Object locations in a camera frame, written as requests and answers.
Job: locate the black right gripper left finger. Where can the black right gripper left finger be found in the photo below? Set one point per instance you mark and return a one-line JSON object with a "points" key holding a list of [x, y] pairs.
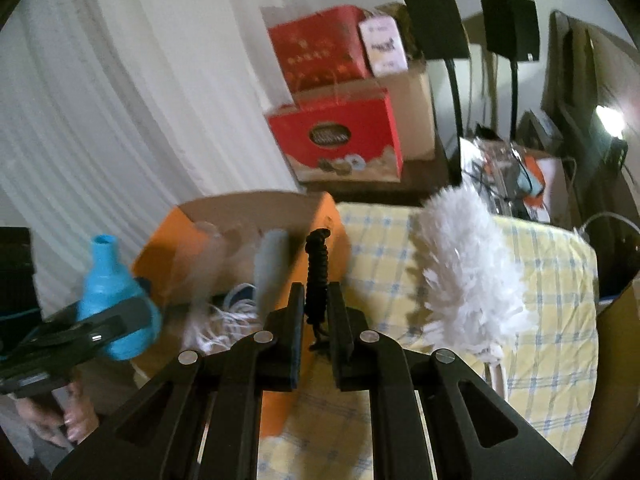
{"points": [[198, 420]]}

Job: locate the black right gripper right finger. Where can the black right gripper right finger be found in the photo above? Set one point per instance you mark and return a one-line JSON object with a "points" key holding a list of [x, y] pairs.
{"points": [[432, 416]]}

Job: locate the blue silicone funnel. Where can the blue silicone funnel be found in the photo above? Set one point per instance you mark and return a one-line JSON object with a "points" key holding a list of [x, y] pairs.
{"points": [[108, 283]]}

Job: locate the white fluffy duster head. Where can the white fluffy duster head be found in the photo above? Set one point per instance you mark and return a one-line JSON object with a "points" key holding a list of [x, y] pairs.
{"points": [[474, 288]]}

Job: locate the white earphones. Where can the white earphones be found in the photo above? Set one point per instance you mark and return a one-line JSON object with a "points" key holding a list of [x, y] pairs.
{"points": [[230, 309]]}

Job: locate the person's left hand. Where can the person's left hand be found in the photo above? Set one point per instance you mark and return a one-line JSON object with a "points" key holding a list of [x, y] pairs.
{"points": [[72, 425]]}

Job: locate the yellow plaid bed sheet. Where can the yellow plaid bed sheet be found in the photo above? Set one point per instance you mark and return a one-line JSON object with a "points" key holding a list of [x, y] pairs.
{"points": [[549, 374]]}

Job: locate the brown cardboard box right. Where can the brown cardboard box right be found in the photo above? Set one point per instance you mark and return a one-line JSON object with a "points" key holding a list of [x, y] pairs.
{"points": [[610, 445]]}

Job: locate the brown cardboard box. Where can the brown cardboard box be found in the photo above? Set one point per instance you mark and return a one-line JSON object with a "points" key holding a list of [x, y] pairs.
{"points": [[410, 96], [610, 445]]}

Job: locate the orange cardboard box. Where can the orange cardboard box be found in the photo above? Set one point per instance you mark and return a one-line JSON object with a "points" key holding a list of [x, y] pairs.
{"points": [[161, 260]]}

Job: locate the red gift box lower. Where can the red gift box lower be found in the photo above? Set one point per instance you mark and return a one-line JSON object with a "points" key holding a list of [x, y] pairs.
{"points": [[344, 139]]}

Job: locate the red gift box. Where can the red gift box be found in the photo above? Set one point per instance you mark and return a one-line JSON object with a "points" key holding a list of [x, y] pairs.
{"points": [[321, 48], [344, 139]]}

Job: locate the brown cardboard box behind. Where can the brown cardboard box behind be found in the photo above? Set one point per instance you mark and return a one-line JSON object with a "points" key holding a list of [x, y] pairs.
{"points": [[410, 96]]}

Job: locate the red gift box upper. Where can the red gift box upper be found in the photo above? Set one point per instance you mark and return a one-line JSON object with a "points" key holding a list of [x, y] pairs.
{"points": [[321, 48]]}

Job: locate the pink white small box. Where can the pink white small box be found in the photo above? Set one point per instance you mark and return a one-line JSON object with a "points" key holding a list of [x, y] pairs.
{"points": [[384, 49]]}

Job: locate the black speaker right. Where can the black speaker right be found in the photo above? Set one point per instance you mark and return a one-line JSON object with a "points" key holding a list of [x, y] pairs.
{"points": [[512, 29]]}

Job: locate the black speaker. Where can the black speaker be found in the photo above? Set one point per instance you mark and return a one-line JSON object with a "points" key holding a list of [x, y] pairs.
{"points": [[437, 28], [512, 29]]}

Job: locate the black speaker left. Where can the black speaker left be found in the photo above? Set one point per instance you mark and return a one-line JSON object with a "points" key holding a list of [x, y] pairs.
{"points": [[437, 28]]}

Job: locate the clear bag with cables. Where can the clear bag with cables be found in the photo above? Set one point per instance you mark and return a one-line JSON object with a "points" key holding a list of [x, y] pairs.
{"points": [[517, 182]]}

